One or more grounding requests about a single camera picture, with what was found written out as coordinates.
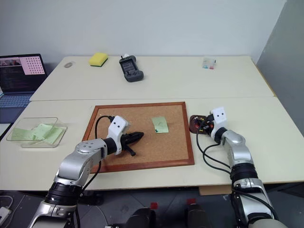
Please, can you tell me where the dark brown pushpin tray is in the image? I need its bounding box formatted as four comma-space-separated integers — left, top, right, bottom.
189, 114, 214, 136

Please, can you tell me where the brown cardboard piece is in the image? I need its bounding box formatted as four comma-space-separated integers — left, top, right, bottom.
198, 185, 233, 196

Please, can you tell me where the black handheld device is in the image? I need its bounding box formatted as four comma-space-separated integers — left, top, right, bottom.
119, 54, 144, 83

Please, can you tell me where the wood framed cork board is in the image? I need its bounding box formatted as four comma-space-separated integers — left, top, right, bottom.
81, 101, 195, 174

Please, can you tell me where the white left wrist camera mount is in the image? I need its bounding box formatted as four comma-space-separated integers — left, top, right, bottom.
108, 115, 129, 155

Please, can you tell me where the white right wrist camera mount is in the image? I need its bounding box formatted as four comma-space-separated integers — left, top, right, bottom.
209, 106, 228, 134

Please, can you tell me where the yellow green sponge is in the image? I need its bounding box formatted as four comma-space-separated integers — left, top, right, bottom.
88, 52, 109, 67

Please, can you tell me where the dark rounded shape red tab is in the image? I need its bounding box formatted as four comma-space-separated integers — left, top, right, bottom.
104, 202, 159, 228
184, 198, 214, 228

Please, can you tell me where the small clear pin case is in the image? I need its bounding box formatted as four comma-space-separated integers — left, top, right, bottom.
202, 56, 218, 70

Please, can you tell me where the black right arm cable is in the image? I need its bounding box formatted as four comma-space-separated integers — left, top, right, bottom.
196, 118, 233, 176

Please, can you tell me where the clear plastic box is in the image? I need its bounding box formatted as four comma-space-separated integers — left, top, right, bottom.
6, 117, 68, 149

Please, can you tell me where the green sticky note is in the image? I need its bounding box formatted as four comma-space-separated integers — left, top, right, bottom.
42, 127, 64, 144
151, 116, 170, 134
32, 123, 53, 141
11, 127, 34, 141

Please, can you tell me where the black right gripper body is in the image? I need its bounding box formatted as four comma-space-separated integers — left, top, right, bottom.
201, 114, 216, 133

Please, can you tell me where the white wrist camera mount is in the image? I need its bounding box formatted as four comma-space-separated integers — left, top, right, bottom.
108, 115, 129, 155
209, 106, 228, 134

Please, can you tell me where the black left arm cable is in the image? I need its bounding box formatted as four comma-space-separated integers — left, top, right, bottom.
75, 115, 113, 228

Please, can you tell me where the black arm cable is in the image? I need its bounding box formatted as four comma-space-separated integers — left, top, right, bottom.
75, 115, 113, 228
196, 118, 233, 176

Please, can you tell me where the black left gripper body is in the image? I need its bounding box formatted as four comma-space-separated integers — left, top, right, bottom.
120, 133, 133, 150

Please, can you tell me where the open laptop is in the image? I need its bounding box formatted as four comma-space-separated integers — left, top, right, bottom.
0, 53, 49, 124

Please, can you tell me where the white power strip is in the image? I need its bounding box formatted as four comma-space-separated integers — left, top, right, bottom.
0, 206, 11, 222

